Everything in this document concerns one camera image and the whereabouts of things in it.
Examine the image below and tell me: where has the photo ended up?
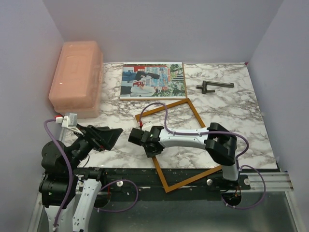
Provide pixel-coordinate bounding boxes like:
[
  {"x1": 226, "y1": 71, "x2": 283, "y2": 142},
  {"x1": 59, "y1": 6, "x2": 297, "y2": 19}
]
[{"x1": 120, "y1": 62, "x2": 187, "y2": 101}]

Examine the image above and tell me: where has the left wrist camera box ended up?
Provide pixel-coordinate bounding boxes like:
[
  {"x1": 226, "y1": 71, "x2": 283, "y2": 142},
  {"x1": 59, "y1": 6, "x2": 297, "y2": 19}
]
[{"x1": 55, "y1": 113, "x2": 81, "y2": 133}]

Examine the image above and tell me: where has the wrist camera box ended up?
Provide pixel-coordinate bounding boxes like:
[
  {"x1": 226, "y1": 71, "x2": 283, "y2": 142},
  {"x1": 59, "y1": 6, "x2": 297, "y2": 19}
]
[
  {"x1": 140, "y1": 122, "x2": 153, "y2": 131},
  {"x1": 55, "y1": 113, "x2": 81, "y2": 133}
]

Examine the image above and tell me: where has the aluminium rail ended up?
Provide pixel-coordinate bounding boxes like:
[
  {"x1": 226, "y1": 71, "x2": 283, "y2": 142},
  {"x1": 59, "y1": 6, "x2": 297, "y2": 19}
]
[{"x1": 240, "y1": 172, "x2": 294, "y2": 192}]

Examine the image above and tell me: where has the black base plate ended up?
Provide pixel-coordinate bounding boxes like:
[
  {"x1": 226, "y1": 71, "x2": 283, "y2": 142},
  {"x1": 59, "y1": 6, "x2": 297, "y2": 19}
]
[{"x1": 72, "y1": 166, "x2": 252, "y2": 201}]

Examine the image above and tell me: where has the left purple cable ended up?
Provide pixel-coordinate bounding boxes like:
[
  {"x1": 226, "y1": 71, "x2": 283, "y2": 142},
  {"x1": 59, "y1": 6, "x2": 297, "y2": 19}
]
[{"x1": 43, "y1": 118, "x2": 140, "y2": 230}]

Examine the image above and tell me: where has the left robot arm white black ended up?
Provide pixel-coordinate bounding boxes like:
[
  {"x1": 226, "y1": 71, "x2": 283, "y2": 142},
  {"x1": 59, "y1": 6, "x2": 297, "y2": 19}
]
[{"x1": 39, "y1": 125, "x2": 123, "y2": 232}]

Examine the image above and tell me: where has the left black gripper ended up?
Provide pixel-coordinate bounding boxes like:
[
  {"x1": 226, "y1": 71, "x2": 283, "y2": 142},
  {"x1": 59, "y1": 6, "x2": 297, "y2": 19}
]
[{"x1": 66, "y1": 122, "x2": 123, "y2": 172}]

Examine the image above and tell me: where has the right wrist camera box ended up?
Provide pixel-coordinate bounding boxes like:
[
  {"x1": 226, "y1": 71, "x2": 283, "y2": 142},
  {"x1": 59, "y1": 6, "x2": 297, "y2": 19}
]
[{"x1": 140, "y1": 122, "x2": 153, "y2": 131}]

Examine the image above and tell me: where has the pink plastic storage box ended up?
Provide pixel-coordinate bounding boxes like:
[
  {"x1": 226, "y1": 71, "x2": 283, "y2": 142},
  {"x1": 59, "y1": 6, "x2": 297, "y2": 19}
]
[{"x1": 49, "y1": 41, "x2": 103, "y2": 118}]

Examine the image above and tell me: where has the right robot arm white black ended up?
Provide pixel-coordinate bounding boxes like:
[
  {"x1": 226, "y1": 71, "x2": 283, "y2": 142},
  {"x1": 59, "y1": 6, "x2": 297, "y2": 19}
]
[{"x1": 128, "y1": 123, "x2": 240, "y2": 193}]

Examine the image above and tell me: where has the brown wooden picture frame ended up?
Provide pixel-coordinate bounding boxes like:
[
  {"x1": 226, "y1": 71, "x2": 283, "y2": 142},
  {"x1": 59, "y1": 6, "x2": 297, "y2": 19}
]
[{"x1": 135, "y1": 98, "x2": 223, "y2": 194}]

